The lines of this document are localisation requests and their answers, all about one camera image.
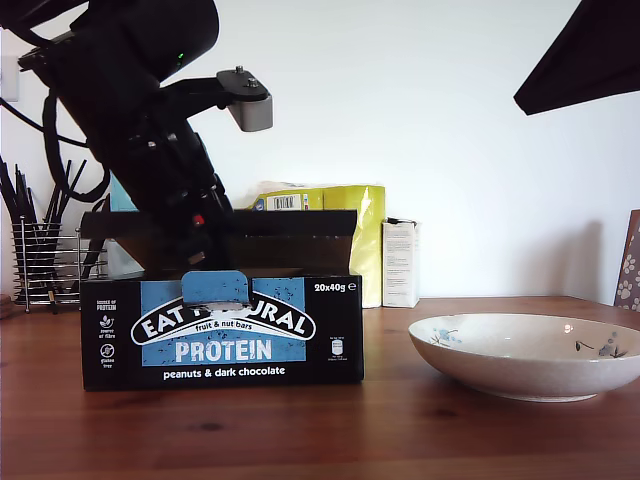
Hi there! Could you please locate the thick black braided cable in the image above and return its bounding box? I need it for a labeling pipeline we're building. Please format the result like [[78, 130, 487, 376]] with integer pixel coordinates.
[[42, 92, 111, 204]]

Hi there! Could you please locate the white printed carton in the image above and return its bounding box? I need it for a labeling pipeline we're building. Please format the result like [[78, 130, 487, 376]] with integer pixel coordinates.
[[382, 217, 421, 309]]

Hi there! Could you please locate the thin black cable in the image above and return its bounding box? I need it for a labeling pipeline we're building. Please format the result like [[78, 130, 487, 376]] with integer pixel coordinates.
[[0, 96, 91, 149]]

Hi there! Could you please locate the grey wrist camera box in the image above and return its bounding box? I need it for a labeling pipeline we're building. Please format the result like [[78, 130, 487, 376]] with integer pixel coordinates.
[[159, 67, 275, 134]]

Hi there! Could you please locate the thin black stick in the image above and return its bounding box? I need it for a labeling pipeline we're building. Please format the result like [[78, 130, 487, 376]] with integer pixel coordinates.
[[43, 172, 64, 226], [0, 155, 29, 226], [47, 158, 89, 236], [13, 162, 39, 226], [49, 158, 74, 226]]

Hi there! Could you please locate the chrome wire utensil holder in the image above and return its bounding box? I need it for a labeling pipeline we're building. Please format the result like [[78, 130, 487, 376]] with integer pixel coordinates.
[[10, 222, 109, 314]]

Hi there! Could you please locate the yellow plastic wrapped roll pack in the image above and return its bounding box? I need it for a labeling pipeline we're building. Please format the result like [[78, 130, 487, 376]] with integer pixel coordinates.
[[249, 182, 387, 310]]

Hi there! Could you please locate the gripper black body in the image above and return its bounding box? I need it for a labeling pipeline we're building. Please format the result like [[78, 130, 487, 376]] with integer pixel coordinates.
[[89, 127, 232, 236]]

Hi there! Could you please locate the black blue snackbar carton box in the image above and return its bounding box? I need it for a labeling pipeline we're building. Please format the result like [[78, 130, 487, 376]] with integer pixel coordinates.
[[79, 208, 364, 392]]

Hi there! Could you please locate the white floral ceramic bowl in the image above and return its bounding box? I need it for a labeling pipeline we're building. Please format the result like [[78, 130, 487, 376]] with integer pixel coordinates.
[[407, 313, 640, 404]]

